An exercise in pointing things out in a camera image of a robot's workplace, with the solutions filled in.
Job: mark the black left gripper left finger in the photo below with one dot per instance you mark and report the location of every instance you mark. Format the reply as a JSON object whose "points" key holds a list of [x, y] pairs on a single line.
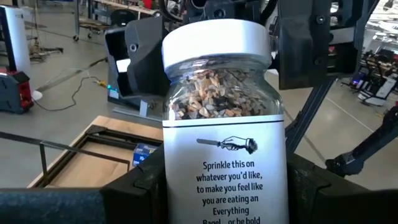
{"points": [[133, 202]]}

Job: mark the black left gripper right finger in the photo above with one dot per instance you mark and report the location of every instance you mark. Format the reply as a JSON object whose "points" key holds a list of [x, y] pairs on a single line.
{"points": [[326, 208]]}

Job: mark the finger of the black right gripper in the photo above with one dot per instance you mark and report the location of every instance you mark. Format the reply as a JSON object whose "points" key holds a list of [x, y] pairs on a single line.
{"points": [[304, 46], [146, 62]]}

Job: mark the white-lid spice jar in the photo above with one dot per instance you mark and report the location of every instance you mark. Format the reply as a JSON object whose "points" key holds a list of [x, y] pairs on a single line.
{"points": [[224, 174]]}

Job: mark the blue plastic wrap box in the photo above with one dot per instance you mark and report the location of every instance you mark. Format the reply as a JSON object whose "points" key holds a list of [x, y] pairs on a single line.
{"points": [[143, 152]]}

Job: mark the grey metal bar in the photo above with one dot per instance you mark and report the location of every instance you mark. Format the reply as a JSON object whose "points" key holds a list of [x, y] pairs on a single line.
{"points": [[136, 113]]}

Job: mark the metal storage cart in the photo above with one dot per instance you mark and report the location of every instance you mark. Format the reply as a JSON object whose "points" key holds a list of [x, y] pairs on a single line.
{"points": [[93, 21]]}

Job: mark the black stand base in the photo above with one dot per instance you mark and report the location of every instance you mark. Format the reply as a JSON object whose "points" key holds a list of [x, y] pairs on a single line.
{"points": [[43, 51]]}

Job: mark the black and red toolbox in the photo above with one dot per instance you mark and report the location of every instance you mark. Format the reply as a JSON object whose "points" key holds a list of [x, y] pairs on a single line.
{"points": [[12, 93]]}

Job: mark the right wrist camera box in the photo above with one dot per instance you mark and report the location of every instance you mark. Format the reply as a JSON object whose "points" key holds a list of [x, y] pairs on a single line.
{"points": [[112, 46]]}

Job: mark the black metal table frame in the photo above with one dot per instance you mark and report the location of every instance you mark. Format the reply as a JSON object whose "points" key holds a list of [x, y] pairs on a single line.
{"points": [[96, 130]]}

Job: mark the white pedestal stand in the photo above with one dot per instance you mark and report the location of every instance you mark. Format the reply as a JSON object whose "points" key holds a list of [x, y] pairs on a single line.
{"points": [[18, 37]]}

